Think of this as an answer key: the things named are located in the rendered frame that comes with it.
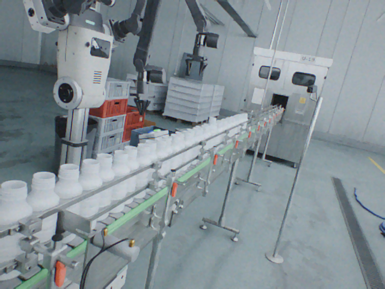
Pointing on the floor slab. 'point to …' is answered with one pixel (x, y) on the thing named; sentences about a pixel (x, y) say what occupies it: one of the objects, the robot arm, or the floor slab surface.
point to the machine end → (286, 98)
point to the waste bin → (61, 125)
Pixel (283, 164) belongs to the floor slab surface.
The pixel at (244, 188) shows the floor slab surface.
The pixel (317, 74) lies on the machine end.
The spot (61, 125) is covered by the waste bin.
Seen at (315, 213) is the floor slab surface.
